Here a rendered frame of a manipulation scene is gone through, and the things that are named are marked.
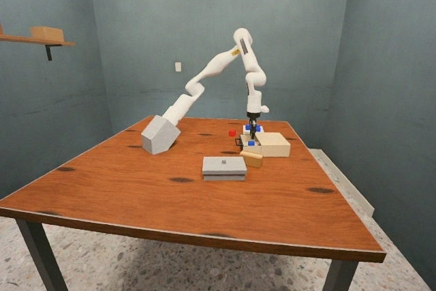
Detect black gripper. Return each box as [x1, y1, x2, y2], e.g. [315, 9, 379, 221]
[247, 112, 261, 140]

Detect grey square sheet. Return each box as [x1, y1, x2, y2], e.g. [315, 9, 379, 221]
[202, 157, 247, 174]

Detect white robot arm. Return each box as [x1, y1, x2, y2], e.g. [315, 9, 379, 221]
[163, 28, 268, 126]

